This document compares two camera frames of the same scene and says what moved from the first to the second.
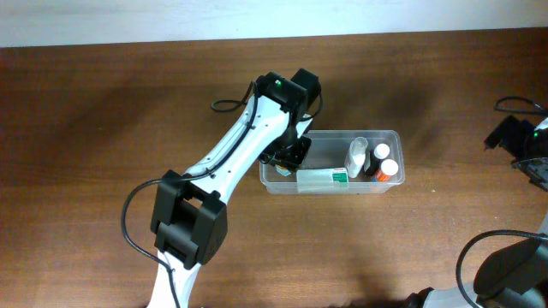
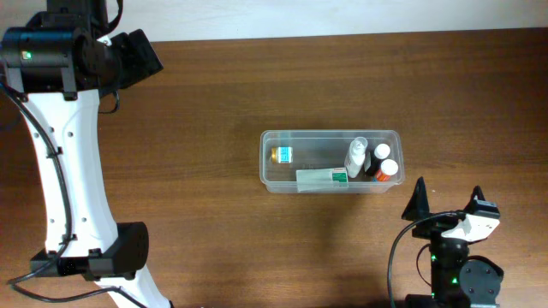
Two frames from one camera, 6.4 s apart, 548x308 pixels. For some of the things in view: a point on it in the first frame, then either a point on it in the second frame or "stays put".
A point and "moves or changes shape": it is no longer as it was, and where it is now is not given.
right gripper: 520,130 to 433,225
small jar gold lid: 282,169 moves or changes shape
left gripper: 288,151 to 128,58
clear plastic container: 359,162 stays put
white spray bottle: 356,156 stays put
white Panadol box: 330,180 stays put
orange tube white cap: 388,168 stays put
